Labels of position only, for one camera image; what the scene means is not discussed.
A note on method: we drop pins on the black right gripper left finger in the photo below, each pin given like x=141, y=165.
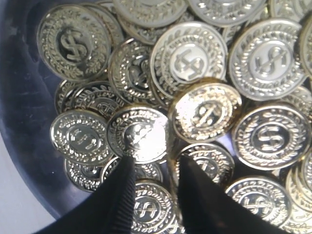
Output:
x=109, y=210

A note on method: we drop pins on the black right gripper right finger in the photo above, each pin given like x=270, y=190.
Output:
x=206, y=209

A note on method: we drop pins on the round silver metal tray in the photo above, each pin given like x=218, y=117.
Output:
x=27, y=110

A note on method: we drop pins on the gold coin centre bright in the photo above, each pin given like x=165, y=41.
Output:
x=186, y=53

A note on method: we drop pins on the gold coin top left dollar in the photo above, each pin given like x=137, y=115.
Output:
x=73, y=42

